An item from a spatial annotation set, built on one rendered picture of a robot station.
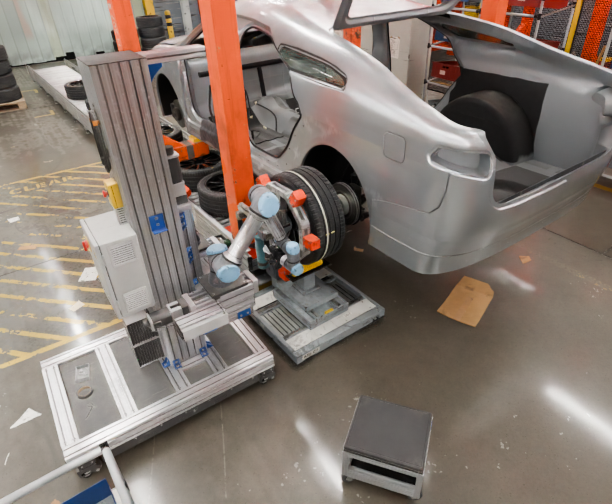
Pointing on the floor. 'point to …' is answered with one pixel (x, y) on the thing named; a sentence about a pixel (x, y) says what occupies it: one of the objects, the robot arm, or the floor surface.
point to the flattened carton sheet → (467, 301)
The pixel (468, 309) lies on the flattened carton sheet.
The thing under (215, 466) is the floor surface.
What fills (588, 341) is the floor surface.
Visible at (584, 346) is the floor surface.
